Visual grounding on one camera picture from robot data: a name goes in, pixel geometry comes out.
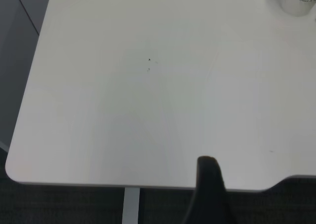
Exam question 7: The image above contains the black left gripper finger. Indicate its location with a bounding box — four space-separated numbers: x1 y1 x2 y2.
182 155 236 224

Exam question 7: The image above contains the white paper coffee cup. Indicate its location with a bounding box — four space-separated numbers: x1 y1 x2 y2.
266 0 316 17

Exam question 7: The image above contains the white metal table leg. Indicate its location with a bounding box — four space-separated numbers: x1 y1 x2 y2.
121 187 141 224

